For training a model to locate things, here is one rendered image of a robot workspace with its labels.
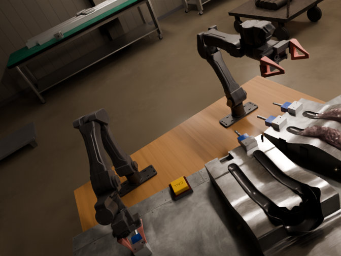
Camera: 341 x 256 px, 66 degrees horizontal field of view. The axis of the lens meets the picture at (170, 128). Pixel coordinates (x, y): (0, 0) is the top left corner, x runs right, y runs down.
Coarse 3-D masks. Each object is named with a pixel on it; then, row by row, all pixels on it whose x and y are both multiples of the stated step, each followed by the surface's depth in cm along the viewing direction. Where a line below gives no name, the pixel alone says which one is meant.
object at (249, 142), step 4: (236, 132) 110; (240, 136) 106; (244, 136) 106; (248, 136) 105; (252, 136) 102; (240, 140) 105; (244, 140) 102; (248, 140) 101; (252, 140) 101; (256, 140) 100; (240, 144) 107; (244, 144) 101; (248, 144) 100; (252, 144) 100; (256, 144) 101; (244, 148) 103; (248, 148) 101
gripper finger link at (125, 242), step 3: (117, 237) 90; (126, 237) 93; (117, 240) 88; (120, 240) 88; (123, 240) 88; (126, 240) 93; (120, 243) 88; (123, 243) 89; (126, 243) 89; (129, 243) 92; (126, 246) 89; (129, 246) 90
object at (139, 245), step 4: (136, 232) 98; (136, 236) 96; (140, 236) 95; (132, 240) 95; (136, 240) 94; (140, 240) 92; (136, 244) 92; (140, 244) 91; (144, 244) 91; (148, 244) 95; (132, 248) 91; (136, 248) 91; (140, 248) 90; (144, 248) 90; (148, 248) 91; (136, 252) 90; (140, 252) 90; (144, 252) 91; (148, 252) 92
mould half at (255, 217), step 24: (264, 144) 101; (216, 168) 100; (240, 168) 97; (264, 168) 93; (288, 168) 90; (240, 192) 90; (264, 192) 85; (288, 192) 79; (336, 192) 73; (240, 216) 81; (264, 216) 75; (336, 216) 75; (264, 240) 72; (288, 240) 75; (312, 240) 73; (336, 240) 71
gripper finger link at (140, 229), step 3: (141, 219) 94; (138, 222) 91; (141, 222) 90; (132, 225) 88; (135, 225) 90; (138, 225) 89; (141, 225) 89; (132, 228) 88; (135, 228) 88; (138, 228) 88; (141, 228) 89; (141, 231) 89; (141, 234) 90; (144, 234) 93; (144, 237) 91; (144, 240) 91
